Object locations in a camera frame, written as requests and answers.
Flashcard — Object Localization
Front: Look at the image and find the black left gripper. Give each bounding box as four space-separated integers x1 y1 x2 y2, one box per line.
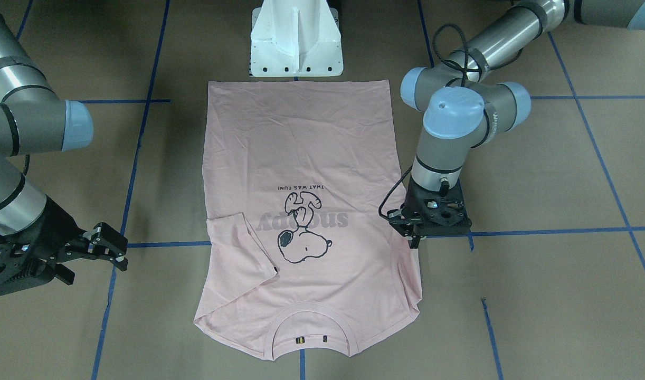
388 180 472 249

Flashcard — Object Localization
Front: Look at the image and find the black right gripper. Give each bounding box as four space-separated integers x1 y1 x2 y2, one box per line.
0 198 129 296

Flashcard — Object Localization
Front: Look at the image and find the pink Snoopy t-shirt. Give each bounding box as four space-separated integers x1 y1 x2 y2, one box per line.
194 80 422 360

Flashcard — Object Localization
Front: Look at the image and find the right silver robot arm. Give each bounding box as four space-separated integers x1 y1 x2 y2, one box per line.
0 13 129 296

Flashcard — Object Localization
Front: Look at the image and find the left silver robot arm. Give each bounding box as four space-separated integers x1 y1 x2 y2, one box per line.
381 1 645 249

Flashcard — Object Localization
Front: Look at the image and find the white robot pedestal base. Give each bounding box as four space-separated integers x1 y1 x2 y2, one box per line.
249 1 344 78

